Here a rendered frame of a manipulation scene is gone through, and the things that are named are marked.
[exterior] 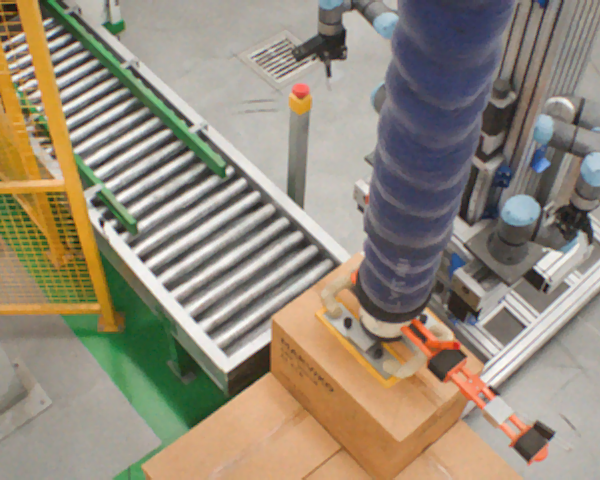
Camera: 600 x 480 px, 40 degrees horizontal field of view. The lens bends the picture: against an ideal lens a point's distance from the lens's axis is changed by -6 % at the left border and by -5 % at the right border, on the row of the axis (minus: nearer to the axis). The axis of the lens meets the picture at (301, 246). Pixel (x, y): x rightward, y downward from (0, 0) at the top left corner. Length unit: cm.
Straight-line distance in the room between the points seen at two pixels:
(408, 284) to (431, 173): 47
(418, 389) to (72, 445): 162
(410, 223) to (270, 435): 124
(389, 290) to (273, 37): 302
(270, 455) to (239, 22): 299
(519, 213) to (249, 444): 122
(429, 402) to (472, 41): 140
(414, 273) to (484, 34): 85
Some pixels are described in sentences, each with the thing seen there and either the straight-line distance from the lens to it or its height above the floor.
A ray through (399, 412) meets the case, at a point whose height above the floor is 94.
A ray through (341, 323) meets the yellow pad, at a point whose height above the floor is 108.
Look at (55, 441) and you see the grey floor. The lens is 377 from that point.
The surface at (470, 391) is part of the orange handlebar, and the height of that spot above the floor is 120.
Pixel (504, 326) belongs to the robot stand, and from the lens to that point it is 381.
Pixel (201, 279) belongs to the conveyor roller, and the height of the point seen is 55.
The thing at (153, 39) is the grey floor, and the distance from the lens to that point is 521.
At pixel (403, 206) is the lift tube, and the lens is 204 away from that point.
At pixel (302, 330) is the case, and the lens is 282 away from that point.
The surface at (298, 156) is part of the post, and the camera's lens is 360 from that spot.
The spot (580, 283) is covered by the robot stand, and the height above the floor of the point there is 22.
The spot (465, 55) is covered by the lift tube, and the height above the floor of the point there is 230.
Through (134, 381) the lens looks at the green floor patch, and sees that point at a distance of 382.
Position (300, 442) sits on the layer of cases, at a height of 54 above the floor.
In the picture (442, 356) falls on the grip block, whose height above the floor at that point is 120.
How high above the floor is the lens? 339
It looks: 55 degrees down
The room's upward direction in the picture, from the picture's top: 3 degrees clockwise
